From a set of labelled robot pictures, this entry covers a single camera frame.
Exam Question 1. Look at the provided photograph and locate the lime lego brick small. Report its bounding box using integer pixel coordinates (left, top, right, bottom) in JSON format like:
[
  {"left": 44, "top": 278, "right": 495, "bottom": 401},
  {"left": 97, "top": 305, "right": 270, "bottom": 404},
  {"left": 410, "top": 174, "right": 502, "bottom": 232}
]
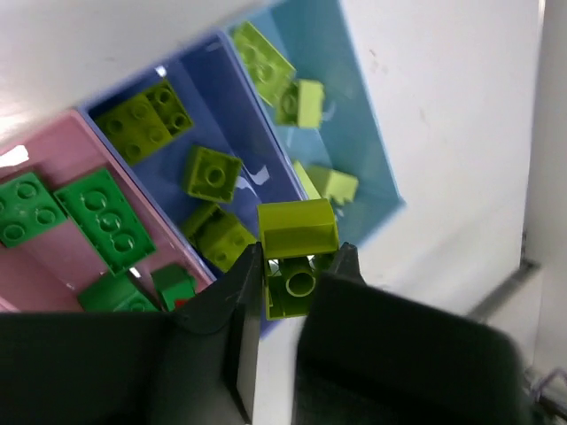
[{"left": 182, "top": 145, "right": 243, "bottom": 203}]

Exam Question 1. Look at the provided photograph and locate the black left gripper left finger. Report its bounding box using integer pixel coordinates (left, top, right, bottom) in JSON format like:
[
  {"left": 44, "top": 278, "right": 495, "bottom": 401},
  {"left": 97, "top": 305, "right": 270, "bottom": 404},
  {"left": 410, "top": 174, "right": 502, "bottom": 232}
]
[{"left": 1, "top": 244, "right": 263, "bottom": 424}]

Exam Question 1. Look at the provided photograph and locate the pale lime lego piece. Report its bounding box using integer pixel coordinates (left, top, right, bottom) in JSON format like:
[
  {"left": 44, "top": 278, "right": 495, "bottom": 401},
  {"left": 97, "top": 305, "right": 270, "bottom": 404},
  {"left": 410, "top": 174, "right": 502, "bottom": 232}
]
[{"left": 292, "top": 160, "right": 359, "bottom": 206}]

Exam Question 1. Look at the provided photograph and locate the dark green square lego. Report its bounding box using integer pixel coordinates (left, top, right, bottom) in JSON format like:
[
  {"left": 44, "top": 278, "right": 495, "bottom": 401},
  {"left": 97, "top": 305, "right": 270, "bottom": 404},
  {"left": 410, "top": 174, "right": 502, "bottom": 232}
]
[{"left": 151, "top": 263, "right": 196, "bottom": 311}]

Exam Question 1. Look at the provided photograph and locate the dark green lego brick front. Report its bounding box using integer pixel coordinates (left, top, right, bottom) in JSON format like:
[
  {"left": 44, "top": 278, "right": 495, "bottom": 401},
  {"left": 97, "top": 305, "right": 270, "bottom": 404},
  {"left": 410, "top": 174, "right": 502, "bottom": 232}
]
[{"left": 77, "top": 272, "right": 160, "bottom": 313}]

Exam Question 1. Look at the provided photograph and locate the small pink bin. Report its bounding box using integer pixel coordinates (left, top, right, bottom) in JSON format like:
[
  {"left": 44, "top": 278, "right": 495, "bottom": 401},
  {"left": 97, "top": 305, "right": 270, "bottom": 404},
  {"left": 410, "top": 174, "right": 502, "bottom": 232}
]
[{"left": 1, "top": 111, "right": 213, "bottom": 313}]

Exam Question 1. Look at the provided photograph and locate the dark green lego brick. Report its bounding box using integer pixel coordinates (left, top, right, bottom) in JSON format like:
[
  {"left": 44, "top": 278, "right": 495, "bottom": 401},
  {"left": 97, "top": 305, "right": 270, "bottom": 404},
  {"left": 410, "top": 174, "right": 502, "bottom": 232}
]
[
  {"left": 77, "top": 272, "right": 160, "bottom": 313},
  {"left": 1, "top": 172, "right": 66, "bottom": 248}
]

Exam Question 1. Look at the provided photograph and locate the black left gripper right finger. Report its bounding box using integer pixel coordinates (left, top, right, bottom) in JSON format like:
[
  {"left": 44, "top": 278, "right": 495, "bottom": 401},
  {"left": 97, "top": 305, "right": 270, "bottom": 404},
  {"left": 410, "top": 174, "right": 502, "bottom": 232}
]
[{"left": 291, "top": 243, "right": 532, "bottom": 424}]

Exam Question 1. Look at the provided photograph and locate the lime lego brick pair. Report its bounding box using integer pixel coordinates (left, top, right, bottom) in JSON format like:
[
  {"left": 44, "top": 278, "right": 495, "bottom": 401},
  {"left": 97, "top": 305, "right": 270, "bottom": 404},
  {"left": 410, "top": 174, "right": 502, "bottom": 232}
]
[{"left": 95, "top": 79, "right": 193, "bottom": 166}]

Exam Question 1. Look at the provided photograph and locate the pale lime curved lego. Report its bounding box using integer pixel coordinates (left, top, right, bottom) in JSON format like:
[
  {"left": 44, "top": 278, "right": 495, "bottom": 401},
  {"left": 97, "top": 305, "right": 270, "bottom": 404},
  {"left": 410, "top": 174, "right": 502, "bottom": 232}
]
[{"left": 276, "top": 79, "right": 325, "bottom": 128}]

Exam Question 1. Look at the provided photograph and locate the lime curved lego brick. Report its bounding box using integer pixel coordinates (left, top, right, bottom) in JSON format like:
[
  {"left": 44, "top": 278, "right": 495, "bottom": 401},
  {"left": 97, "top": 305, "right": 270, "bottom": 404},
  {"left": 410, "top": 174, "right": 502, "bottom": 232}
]
[{"left": 257, "top": 198, "right": 339, "bottom": 321}]

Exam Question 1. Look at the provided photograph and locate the lime lego brick long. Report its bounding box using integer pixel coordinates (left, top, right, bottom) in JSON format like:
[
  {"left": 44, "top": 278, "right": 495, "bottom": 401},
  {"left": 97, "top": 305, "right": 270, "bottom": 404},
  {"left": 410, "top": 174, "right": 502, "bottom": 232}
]
[{"left": 232, "top": 21, "right": 296, "bottom": 106}]

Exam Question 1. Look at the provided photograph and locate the light blue bin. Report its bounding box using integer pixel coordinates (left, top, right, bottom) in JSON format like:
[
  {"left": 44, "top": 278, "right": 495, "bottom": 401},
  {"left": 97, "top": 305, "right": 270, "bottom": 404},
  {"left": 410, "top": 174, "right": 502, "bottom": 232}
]
[{"left": 227, "top": 1, "right": 404, "bottom": 246}]

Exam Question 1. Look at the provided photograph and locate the purple-blue bin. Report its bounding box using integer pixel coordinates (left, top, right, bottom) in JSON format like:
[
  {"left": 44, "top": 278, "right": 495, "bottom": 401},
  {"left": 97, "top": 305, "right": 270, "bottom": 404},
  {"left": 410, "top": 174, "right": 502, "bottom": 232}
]
[{"left": 79, "top": 31, "right": 300, "bottom": 282}]

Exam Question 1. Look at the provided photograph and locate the long dark green lego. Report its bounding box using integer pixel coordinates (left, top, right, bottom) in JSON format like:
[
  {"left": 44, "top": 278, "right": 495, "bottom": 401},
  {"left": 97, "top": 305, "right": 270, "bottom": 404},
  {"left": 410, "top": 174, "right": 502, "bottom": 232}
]
[{"left": 53, "top": 168, "right": 156, "bottom": 274}]

